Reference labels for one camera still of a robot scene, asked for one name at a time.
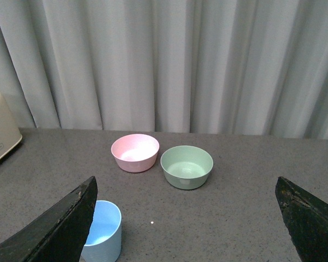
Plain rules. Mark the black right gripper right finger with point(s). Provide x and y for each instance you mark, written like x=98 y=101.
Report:
x=306 y=218

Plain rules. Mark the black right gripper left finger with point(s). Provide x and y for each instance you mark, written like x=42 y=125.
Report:
x=58 y=234

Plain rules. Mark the light blue plastic cup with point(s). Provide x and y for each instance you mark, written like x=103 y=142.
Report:
x=104 y=240

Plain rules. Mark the pink plastic bowl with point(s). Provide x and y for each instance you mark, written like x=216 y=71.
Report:
x=135 y=152

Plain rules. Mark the cream white toaster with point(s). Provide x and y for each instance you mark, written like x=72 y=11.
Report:
x=10 y=135

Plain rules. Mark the green plastic bowl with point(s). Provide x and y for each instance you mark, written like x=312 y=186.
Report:
x=186 y=167

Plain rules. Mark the grey curtain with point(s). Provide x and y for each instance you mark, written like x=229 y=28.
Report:
x=231 y=67

